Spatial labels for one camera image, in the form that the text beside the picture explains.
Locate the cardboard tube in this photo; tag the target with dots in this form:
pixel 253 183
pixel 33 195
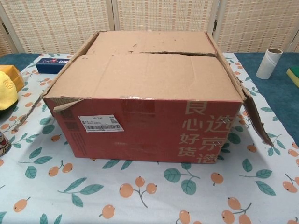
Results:
pixel 267 65

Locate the green and yellow sponge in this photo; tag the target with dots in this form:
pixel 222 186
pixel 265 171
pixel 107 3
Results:
pixel 294 78

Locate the yellow eye mask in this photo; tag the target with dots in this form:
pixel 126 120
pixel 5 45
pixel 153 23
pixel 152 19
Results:
pixel 5 91

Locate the woven folding screen panel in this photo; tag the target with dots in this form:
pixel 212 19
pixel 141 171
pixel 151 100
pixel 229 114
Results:
pixel 257 23
pixel 163 14
pixel 58 23

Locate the red soda can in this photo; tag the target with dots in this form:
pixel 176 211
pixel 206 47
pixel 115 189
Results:
pixel 4 147

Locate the dark blue printed box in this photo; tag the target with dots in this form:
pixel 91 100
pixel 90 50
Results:
pixel 50 66

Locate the floral fruit print tablecloth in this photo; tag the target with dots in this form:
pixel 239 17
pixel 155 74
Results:
pixel 144 193

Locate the cardboard box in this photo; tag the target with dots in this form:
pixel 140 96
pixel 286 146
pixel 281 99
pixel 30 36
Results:
pixel 144 130

